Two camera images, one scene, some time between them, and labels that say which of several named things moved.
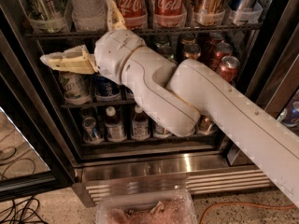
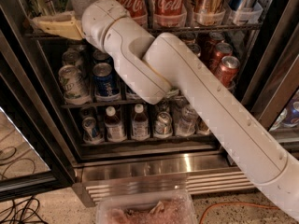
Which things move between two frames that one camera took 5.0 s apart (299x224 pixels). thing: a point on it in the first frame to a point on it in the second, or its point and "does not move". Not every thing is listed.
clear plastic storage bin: x=146 y=206 does not move
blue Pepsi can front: x=106 y=90 does not move
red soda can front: x=229 y=68 does not move
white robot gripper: x=114 y=52 to x=99 y=20
